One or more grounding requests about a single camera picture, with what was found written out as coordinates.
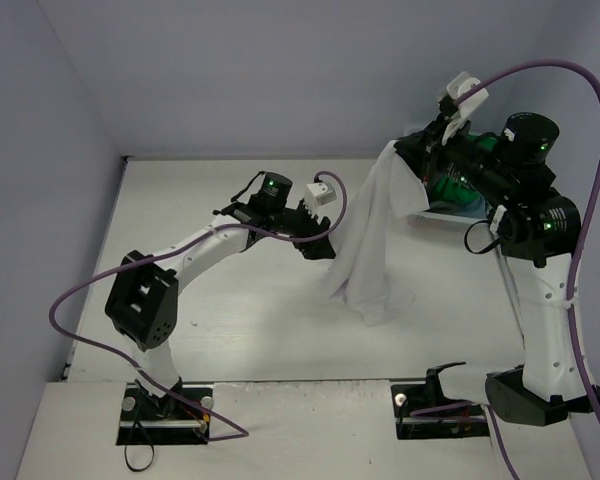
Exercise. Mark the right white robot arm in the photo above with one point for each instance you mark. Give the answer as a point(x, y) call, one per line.
point(536, 230)

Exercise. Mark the light blue t shirt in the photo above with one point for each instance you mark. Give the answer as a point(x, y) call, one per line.
point(476, 209)

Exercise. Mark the green t shirt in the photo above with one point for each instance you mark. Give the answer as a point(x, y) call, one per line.
point(453, 185)

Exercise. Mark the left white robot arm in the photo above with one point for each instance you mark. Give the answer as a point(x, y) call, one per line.
point(143, 301)

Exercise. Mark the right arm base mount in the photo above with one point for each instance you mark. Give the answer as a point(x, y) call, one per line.
point(418, 418)

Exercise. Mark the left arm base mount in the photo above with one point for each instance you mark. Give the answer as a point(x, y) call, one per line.
point(145, 420)

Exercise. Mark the white laundry basket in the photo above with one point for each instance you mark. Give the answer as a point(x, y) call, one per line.
point(447, 217)

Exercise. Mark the white t shirt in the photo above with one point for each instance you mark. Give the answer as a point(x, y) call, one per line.
point(358, 275)

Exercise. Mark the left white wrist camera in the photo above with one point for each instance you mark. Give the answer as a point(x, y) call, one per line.
point(317, 195)

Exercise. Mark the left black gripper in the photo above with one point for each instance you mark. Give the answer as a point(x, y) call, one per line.
point(304, 232)

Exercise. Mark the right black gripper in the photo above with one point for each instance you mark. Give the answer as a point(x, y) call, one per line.
point(427, 161)

